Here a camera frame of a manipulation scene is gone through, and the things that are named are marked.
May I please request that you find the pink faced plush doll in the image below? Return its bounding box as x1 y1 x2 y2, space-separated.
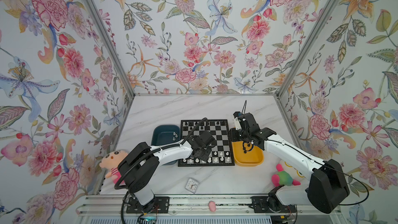
99 150 128 184

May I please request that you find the small white square clock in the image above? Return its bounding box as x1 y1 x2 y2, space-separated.
185 178 200 194

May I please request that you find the green pink owl plush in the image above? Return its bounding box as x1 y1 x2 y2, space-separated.
271 160 305 187

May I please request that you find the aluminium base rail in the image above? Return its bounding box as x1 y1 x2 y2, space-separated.
77 195 343 218

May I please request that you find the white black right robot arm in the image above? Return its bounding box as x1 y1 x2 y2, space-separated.
230 112 349 214

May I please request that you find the yellow plastic tray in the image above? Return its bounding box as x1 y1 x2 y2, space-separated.
232 142 264 167

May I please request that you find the black white chess board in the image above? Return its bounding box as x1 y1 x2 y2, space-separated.
178 119 235 168

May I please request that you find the teal plastic tray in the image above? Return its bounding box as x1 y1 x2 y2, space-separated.
151 124 181 166

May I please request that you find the small pink toy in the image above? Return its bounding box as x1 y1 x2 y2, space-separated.
208 201 217 212

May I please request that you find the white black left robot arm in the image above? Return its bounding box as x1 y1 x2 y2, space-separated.
114 118 215 213

